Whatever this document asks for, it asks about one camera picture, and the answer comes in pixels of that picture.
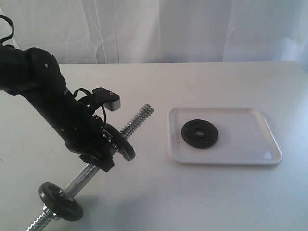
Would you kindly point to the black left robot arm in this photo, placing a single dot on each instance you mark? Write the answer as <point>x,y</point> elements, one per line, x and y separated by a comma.
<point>35,75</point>

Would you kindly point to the white rectangular plastic tray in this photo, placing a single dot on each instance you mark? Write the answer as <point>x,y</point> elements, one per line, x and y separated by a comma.
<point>244,137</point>

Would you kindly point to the chrome threaded dumbbell bar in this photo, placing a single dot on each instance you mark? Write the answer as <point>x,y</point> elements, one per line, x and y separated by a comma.
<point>87,173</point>

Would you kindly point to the white backdrop curtain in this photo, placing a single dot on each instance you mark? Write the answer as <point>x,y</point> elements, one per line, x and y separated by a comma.
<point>140,31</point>

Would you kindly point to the black washer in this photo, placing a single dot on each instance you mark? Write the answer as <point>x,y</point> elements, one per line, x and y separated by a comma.
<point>123,146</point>

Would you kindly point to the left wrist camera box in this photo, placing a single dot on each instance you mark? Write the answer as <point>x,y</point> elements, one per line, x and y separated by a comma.
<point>106,98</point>

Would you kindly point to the black weight plate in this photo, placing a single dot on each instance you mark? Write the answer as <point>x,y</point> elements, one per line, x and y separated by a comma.
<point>56,200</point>
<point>199,134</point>

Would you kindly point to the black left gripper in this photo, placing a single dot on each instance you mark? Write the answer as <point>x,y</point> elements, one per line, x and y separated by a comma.
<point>81,131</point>

